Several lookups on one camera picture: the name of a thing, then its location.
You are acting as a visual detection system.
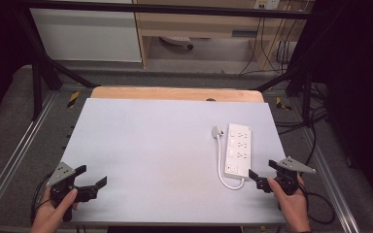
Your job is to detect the white power strip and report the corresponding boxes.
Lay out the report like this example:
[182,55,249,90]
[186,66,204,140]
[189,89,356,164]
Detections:
[222,122,254,182]

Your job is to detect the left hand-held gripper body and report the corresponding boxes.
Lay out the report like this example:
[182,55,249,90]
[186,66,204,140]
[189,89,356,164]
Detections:
[46,161,79,223]

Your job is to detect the aluminium rail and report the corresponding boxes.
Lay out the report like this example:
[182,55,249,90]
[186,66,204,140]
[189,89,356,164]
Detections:
[302,127,361,233]
[0,91,58,221]

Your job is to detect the person's right hand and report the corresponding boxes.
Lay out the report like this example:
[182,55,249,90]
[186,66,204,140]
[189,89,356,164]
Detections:
[266,174,312,233]

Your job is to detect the white cabinet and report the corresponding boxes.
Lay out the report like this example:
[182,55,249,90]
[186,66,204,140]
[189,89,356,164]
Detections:
[29,7,143,63]

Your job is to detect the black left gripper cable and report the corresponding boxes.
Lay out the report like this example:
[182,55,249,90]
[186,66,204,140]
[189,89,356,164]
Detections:
[29,174,53,224]

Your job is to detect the office chair base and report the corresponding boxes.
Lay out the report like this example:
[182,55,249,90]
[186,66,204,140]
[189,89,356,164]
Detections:
[159,35,195,50]

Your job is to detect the white power cable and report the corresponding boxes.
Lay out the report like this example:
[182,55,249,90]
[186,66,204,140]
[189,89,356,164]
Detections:
[216,134,246,191]

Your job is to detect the black metal stand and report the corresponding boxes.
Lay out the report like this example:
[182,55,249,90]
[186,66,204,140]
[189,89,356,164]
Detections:
[255,18,324,125]
[13,8,100,121]

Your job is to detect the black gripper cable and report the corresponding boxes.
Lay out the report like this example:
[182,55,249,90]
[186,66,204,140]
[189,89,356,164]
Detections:
[29,174,53,224]
[299,181,336,226]

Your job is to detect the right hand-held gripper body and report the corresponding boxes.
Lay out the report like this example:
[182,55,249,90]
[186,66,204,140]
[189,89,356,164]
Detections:
[273,156,317,196]

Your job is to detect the black hanging cables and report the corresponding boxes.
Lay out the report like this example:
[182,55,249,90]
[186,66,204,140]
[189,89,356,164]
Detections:
[238,17,300,76]

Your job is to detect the black floor cables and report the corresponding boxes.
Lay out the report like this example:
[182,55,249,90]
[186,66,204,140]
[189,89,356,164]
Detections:
[274,82,331,167]

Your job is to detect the white plug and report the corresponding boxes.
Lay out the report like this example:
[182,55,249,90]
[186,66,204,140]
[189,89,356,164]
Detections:
[211,125,224,139]

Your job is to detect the yellow cable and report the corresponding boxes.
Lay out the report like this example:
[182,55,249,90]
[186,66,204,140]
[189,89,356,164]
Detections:
[261,9,294,71]

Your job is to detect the black metal frame bar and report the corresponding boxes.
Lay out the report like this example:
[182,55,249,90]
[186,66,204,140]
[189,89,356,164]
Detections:
[18,0,317,20]

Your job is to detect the light wooden desk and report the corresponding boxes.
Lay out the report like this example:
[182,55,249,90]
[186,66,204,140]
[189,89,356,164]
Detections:
[131,0,307,70]

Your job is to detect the white wall socket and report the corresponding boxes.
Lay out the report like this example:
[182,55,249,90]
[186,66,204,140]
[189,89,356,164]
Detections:
[253,0,282,11]

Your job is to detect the light wooden table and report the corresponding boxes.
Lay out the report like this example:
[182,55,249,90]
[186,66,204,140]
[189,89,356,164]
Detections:
[89,85,265,104]

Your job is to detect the person's left hand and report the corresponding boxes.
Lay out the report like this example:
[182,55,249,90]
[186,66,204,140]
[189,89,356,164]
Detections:
[29,187,79,233]

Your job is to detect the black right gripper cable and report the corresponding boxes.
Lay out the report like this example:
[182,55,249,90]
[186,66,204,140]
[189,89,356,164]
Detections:
[299,181,336,226]

